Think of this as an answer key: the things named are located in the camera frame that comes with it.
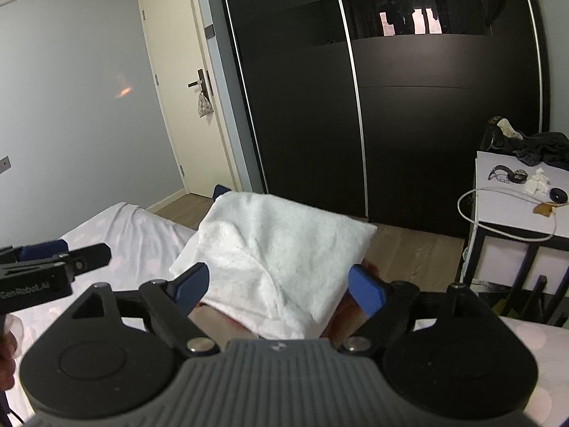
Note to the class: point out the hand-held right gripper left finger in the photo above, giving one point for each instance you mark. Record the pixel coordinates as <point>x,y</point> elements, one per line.
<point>192,285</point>

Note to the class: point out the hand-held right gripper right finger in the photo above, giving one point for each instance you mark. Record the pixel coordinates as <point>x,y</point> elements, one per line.
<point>364,291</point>

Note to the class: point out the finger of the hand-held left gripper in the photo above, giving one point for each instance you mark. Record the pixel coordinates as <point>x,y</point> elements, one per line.
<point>89,256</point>
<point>44,249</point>

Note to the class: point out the white towel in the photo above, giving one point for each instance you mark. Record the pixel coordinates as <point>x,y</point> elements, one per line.
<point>275,240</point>

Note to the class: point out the dark crumpled clothes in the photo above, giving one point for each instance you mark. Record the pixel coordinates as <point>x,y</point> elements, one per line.
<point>538,144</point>

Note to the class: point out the pink dotted bed sheet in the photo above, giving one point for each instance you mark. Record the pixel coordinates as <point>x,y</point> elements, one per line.
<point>133,240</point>

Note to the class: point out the dark blue object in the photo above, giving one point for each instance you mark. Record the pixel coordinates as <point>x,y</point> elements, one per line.
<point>218,191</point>

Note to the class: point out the white side table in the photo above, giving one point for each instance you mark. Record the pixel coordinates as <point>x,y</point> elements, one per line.
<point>498,213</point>

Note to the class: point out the small patterned hanging pouch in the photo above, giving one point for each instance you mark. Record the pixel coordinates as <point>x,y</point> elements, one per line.
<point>204,106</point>

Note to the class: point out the cream door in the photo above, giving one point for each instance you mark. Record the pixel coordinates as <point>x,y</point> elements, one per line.
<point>178,98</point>

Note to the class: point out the dark sliding wardrobe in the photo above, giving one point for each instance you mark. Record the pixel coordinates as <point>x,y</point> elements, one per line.
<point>302,120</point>

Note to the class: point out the wristwatch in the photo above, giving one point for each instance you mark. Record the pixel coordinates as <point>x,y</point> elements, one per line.
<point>506,173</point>

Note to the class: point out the small brown object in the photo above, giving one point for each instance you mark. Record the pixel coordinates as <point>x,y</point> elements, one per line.
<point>546,209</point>

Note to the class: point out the white crumpled tissue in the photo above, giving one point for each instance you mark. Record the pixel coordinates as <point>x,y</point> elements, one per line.
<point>538,181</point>

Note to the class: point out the black round object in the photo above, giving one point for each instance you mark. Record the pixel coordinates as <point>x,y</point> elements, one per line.
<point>559,197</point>

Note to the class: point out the grey wall switch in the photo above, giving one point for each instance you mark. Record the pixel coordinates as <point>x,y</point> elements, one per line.
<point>4,164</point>

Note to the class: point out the dark wall panel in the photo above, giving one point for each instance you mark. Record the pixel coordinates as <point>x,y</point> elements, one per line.
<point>210,32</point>

